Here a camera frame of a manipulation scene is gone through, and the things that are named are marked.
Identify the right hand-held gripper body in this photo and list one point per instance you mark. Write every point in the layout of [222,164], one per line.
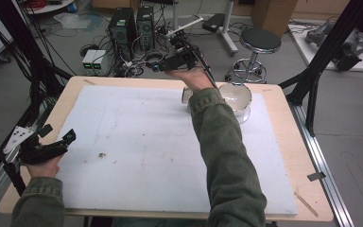
[186,56]

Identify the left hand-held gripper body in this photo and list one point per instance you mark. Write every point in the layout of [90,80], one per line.
[39,154]

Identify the white key stand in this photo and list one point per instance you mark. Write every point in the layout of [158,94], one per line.
[245,117]

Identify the person's left hand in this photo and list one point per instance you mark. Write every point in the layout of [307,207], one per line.
[44,170]

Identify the person's right hand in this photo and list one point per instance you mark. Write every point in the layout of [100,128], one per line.
[193,78]

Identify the small black computer tower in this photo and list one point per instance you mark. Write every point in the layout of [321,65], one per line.
[145,26]

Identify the black flat device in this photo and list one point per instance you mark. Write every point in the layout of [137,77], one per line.
[213,22]

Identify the white table leg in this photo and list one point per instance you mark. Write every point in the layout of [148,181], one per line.
[175,12]
[227,28]

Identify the large black computer tower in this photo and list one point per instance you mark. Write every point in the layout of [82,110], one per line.
[122,26]

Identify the white bench power supply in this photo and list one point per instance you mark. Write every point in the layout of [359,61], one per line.
[89,61]
[99,62]

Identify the white foam mat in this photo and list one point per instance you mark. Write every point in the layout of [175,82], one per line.
[132,142]

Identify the white bowl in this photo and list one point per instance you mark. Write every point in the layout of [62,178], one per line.
[238,97]

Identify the black round stool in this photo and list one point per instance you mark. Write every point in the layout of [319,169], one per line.
[260,40]

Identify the cardboard box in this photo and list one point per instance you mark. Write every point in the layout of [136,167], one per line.
[274,15]

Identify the clear plastic bag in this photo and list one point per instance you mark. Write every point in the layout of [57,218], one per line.
[72,21]

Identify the white round table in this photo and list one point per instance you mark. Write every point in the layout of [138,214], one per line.
[50,7]

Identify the white platform with grey machine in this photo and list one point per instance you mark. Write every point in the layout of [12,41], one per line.
[359,61]

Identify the grey tape piece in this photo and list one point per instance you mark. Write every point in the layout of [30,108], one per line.
[316,176]

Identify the thin wooden stick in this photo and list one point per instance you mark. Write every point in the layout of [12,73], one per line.
[306,205]

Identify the black metal frame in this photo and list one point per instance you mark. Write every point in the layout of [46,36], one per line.
[324,50]
[28,56]

